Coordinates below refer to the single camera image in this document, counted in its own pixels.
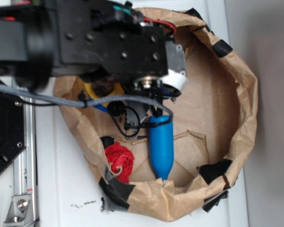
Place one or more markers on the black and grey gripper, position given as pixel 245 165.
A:
pixel 150 86

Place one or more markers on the yellow cloth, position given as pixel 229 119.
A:
pixel 90 91

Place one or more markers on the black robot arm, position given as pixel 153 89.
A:
pixel 101 41

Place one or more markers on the red crumpled cloth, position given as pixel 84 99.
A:
pixel 120 160

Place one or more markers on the teal blue ball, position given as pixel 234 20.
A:
pixel 170 91

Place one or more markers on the brown rock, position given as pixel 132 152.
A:
pixel 102 89

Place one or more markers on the blue plastic bottle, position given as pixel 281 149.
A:
pixel 162 149

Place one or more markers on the brown paper bag tray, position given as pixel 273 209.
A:
pixel 214 123

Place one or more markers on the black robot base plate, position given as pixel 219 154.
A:
pixel 12 129

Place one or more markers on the aluminium rail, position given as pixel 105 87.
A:
pixel 25 165

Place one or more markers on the metal corner bracket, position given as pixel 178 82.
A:
pixel 20 212

